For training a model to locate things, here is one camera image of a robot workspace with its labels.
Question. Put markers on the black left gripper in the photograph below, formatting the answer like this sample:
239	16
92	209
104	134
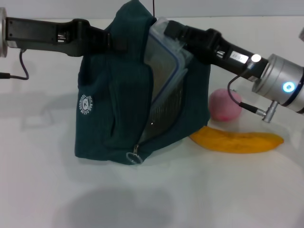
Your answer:
35	33

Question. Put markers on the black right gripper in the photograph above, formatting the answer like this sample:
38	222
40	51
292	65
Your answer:
237	57

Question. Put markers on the clear blue-rimmed food container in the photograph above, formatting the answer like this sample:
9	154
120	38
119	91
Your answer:
161	61

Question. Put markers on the dark teal insulated lunch bag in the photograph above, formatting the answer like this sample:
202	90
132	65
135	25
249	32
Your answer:
107	107

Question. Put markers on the pink peach toy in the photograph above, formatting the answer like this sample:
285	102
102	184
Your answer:
223	107

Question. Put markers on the yellow banana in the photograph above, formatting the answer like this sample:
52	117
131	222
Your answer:
237	142

